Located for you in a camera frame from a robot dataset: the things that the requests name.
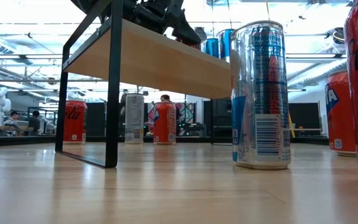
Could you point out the colourful poster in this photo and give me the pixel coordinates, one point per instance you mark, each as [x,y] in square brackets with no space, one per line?
[186,113]

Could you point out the wooden shelf black metal legs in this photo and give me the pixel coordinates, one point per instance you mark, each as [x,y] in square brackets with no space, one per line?
[154,62]

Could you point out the black ceiling-hung device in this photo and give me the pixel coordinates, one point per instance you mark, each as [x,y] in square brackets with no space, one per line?
[339,35]

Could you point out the black partition panel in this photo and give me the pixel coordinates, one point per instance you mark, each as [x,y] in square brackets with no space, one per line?
[95,119]
[304,115]

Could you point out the black aluminium table frame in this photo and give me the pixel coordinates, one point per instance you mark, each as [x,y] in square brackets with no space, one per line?
[26,140]

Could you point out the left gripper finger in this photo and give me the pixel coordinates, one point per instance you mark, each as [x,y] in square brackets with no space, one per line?
[182,29]
[201,33]

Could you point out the white slim can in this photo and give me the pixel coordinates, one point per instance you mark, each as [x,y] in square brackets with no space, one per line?
[134,118]

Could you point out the black equipment rack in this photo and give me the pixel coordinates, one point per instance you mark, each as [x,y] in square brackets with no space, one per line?
[222,115]

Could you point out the small black robot arm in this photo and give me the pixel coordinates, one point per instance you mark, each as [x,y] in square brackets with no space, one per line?
[191,127]

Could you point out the orange soda can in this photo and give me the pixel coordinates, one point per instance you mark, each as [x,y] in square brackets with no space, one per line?
[165,124]
[339,115]

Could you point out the person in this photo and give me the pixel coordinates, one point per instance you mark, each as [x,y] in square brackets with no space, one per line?
[35,123]
[165,98]
[12,121]

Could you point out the blue silver energy drink can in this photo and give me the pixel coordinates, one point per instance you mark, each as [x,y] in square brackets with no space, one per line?
[211,46]
[225,43]
[259,93]

